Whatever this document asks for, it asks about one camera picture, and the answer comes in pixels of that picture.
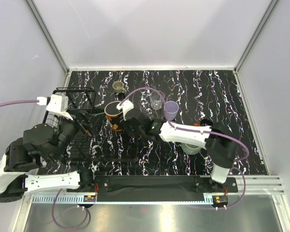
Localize grey cable duct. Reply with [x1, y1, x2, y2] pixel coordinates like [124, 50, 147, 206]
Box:
[32, 194, 215, 205]

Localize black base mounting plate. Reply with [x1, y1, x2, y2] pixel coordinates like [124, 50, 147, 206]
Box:
[66, 175, 237, 203]

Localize orange black mug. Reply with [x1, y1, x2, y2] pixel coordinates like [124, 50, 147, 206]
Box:
[193, 118, 213, 127]

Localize black mug red inside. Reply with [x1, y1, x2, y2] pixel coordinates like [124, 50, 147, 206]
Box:
[104, 101, 123, 131]

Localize lilac plastic cup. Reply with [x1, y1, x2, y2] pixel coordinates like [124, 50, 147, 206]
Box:
[164, 101, 179, 121]

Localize green glazed ceramic mug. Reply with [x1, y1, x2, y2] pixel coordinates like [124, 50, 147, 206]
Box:
[181, 143, 202, 155]

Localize small beige mug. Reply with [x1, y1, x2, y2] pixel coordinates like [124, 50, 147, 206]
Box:
[112, 81, 126, 94]

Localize tall clear glass tumbler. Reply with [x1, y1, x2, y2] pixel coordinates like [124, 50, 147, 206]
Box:
[149, 91, 164, 110]

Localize black wire dish rack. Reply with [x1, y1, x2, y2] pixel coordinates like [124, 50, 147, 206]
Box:
[43, 87, 137, 163]

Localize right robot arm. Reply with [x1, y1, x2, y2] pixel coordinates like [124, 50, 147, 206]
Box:
[121, 109, 239, 192]

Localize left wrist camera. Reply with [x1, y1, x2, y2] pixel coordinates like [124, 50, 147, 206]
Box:
[46, 94, 69, 113]

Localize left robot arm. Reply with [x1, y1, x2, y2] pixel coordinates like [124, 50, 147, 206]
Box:
[0, 118, 94, 203]

